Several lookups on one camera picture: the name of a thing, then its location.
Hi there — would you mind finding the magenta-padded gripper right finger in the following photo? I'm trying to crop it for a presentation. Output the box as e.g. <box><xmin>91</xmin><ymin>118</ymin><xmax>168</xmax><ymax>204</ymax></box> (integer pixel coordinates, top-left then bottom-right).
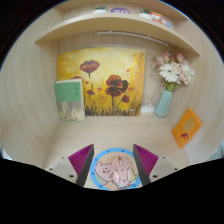
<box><xmin>132</xmin><ymin>143</ymin><xmax>181</xmax><ymax>187</ymax></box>

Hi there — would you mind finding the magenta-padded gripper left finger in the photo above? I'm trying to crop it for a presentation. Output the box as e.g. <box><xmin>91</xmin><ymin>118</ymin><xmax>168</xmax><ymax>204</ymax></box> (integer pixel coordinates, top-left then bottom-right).
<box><xmin>45</xmin><ymin>143</ymin><xmax>96</xmax><ymax>188</ymax></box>

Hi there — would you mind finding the pink computer mouse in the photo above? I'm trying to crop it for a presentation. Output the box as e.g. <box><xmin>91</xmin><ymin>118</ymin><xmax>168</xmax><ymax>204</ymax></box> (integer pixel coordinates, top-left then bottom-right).
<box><xmin>110</xmin><ymin>155</ymin><xmax>132</xmax><ymax>188</ymax></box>

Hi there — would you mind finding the round cartoon-print mouse pad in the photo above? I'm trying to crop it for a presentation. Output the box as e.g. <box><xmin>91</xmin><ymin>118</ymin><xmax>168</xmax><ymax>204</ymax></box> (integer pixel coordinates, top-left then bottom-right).
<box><xmin>89</xmin><ymin>147</ymin><xmax>141</xmax><ymax>192</ymax></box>

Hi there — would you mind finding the orange-covered book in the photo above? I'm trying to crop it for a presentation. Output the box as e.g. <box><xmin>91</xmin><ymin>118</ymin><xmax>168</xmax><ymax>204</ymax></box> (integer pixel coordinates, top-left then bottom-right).
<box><xmin>171</xmin><ymin>107</ymin><xmax>204</xmax><ymax>150</ymax></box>

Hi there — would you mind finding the pale teal faceted vase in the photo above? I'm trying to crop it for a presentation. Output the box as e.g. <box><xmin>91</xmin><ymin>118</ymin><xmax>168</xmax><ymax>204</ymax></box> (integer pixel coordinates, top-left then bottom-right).
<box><xmin>153</xmin><ymin>89</ymin><xmax>174</xmax><ymax>119</ymax></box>

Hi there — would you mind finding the green-covered book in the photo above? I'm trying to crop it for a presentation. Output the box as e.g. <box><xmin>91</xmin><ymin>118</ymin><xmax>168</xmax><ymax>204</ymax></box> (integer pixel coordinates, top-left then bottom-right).
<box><xmin>54</xmin><ymin>78</ymin><xmax>86</xmax><ymax>123</ymax></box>

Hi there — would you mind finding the pink and white flower bouquet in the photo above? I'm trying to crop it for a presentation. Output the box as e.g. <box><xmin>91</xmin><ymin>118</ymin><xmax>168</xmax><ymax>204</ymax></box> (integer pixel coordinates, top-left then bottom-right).
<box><xmin>152</xmin><ymin>51</ymin><xmax>196</xmax><ymax>93</ymax></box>

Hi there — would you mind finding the poppy flower painting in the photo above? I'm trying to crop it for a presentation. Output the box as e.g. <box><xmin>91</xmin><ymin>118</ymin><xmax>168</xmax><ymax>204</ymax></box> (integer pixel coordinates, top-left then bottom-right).
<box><xmin>56</xmin><ymin>47</ymin><xmax>146</xmax><ymax>118</ymax></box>

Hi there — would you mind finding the white light bar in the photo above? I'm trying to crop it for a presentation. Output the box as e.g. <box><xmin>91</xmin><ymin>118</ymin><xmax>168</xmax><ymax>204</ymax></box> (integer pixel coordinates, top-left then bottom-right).
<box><xmin>96</xmin><ymin>30</ymin><xmax>170</xmax><ymax>47</ymax></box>

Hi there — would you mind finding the wooden wall shelf with ornaments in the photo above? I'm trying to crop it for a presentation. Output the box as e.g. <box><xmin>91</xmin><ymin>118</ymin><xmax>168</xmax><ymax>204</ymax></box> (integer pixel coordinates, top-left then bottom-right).
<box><xmin>34</xmin><ymin>0</ymin><xmax>201</xmax><ymax>56</ymax></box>

